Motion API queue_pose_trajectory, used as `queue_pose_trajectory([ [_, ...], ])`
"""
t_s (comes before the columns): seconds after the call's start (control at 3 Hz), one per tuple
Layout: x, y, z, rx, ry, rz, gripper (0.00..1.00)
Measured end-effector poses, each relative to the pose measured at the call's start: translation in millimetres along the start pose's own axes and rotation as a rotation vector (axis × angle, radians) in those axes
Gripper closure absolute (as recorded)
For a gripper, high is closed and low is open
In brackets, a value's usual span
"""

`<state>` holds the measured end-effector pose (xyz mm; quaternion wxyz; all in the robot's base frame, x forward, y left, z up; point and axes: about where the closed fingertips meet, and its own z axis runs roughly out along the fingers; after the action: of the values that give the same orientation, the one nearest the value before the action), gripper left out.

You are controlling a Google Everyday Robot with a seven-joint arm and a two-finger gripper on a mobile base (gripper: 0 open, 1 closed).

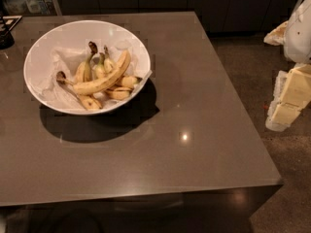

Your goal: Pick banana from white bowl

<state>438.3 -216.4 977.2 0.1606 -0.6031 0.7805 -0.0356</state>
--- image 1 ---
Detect white paper liner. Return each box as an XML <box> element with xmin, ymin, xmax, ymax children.
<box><xmin>39</xmin><ymin>41</ymin><xmax>152</xmax><ymax>115</ymax></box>

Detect short banana right side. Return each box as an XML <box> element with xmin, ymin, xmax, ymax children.
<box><xmin>105</xmin><ymin>76</ymin><xmax>141</xmax><ymax>100</ymax></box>

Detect bottom banana with long stem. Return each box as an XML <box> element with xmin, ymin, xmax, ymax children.
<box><xmin>56</xmin><ymin>71</ymin><xmax>102</xmax><ymax>110</ymax></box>

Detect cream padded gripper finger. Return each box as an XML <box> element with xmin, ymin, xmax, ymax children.
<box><xmin>265</xmin><ymin>63</ymin><xmax>311</xmax><ymax>132</ymax></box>

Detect dark object at left edge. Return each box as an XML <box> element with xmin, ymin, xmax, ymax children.
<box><xmin>0</xmin><ymin>16</ymin><xmax>22</xmax><ymax>50</ymax></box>

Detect long yellow banana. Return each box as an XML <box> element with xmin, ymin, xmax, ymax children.
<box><xmin>73</xmin><ymin>50</ymin><xmax>131</xmax><ymax>95</ymax></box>

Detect small greenish banana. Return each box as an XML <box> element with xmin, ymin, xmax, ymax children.
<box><xmin>94</xmin><ymin>47</ymin><xmax>116</xmax><ymax>79</ymax></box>

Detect yellow banana with dark stem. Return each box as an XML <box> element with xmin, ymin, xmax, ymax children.
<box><xmin>75</xmin><ymin>42</ymin><xmax>98</xmax><ymax>83</ymax></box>

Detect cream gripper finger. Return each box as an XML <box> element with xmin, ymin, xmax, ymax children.
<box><xmin>263</xmin><ymin>20</ymin><xmax>288</xmax><ymax>46</ymax></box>

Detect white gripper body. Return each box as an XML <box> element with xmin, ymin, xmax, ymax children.
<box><xmin>284</xmin><ymin>0</ymin><xmax>311</xmax><ymax>64</ymax></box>

